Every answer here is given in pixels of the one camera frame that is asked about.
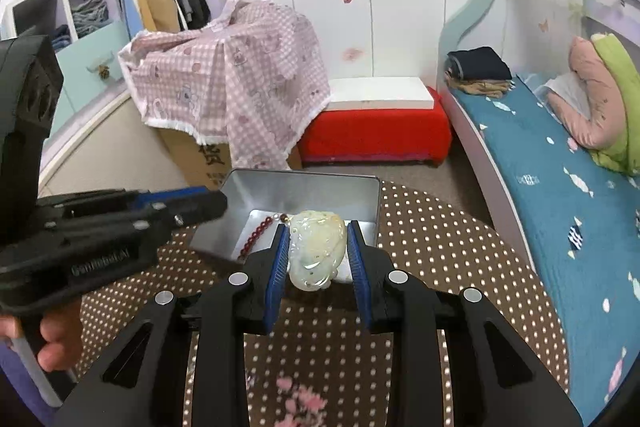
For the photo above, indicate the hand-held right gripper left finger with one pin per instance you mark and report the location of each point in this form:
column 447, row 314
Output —
column 277, row 277

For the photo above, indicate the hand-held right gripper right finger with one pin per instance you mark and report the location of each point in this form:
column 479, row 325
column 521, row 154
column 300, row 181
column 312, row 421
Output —
column 360, row 277

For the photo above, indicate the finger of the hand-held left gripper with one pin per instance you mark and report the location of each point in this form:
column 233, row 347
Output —
column 170, row 193
column 200, row 209

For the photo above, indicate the pale jade pendant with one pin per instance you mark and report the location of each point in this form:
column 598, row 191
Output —
column 315, row 247

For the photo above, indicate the metal tin box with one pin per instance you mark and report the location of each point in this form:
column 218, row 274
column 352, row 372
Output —
column 300, row 192

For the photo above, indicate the person's left hand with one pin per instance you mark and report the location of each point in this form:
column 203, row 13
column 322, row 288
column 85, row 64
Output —
column 60, row 337

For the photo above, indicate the cardboard box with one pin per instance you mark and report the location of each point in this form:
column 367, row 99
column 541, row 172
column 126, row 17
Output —
column 200, row 157

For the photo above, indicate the white curved cabinet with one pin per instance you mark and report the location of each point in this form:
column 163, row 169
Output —
column 110, row 147

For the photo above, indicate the blue folded jeans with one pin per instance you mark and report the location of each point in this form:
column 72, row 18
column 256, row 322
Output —
column 61, row 39

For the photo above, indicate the brown polka dot tablecloth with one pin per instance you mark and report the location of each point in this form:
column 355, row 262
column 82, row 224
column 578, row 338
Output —
column 320, row 352

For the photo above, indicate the pine cone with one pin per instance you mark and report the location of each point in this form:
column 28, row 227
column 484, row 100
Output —
column 104, row 71

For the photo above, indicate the grey folded jeans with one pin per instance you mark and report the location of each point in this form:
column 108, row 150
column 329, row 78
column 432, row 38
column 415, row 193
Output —
column 90, row 14

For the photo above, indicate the pink checked cloth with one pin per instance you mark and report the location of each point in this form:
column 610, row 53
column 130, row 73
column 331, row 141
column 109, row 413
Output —
column 240, row 72

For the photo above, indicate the red bench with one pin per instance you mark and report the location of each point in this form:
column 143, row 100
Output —
column 375, row 132

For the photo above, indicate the white board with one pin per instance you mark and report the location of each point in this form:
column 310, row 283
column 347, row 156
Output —
column 380, row 92

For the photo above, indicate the blue patterned bed sheet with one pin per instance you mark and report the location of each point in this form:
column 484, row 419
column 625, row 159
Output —
column 550, row 207

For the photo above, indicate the tan folded clothes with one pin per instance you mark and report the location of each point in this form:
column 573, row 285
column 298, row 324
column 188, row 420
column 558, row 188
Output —
column 480, row 88

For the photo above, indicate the dark folded clothes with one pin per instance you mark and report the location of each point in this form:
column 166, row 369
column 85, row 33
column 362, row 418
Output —
column 480, row 62

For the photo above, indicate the white pillow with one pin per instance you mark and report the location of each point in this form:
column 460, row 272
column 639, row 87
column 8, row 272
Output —
column 565, row 89

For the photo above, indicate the pink quilt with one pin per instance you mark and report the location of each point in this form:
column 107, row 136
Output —
column 595, row 97

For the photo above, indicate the green quilt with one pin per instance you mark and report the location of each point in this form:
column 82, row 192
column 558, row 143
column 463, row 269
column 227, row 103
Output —
column 620, row 72

